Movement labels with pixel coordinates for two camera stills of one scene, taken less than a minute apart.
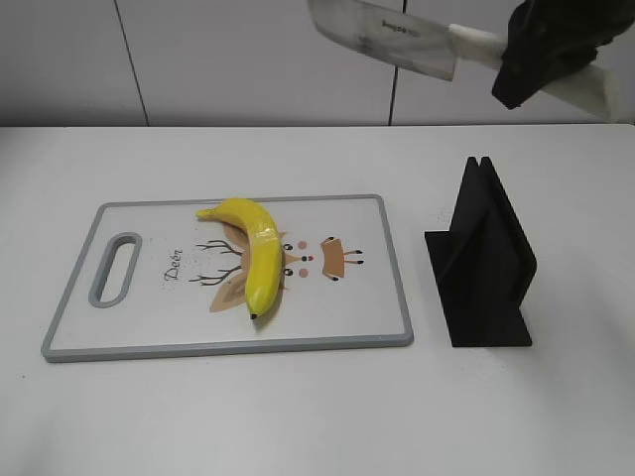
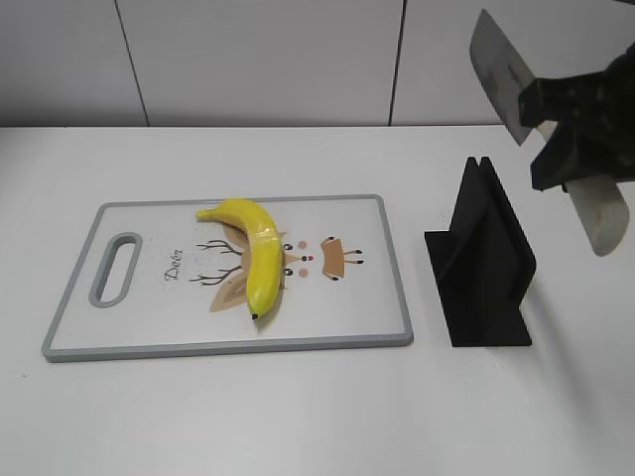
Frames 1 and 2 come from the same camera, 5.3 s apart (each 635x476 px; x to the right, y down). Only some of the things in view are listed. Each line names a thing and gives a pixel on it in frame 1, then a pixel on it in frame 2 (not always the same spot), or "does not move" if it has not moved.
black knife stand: [484, 264] does not move
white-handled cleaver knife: [434, 49] -> [504, 76]
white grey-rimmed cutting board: [155, 279] does not move
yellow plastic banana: [264, 254] does not move
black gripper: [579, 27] -> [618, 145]
